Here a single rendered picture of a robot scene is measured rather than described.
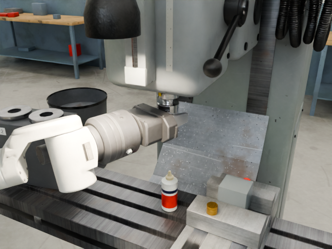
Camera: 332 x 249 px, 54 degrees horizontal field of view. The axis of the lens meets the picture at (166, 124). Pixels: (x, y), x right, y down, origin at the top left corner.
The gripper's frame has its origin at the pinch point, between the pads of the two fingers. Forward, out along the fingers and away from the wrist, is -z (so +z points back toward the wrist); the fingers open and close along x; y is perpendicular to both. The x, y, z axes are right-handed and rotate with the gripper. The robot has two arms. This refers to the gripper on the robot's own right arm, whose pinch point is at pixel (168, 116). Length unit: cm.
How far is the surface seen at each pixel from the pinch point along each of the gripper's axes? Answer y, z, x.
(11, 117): 7.2, 19.5, 40.0
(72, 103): 72, -80, 204
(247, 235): 17.0, 0.5, -22.5
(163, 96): -5.4, 2.3, -0.9
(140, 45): -17.3, 11.6, -5.7
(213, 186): 16.2, -6.6, -8.6
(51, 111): 6.9, 10.2, 36.1
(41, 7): 19, -207, 538
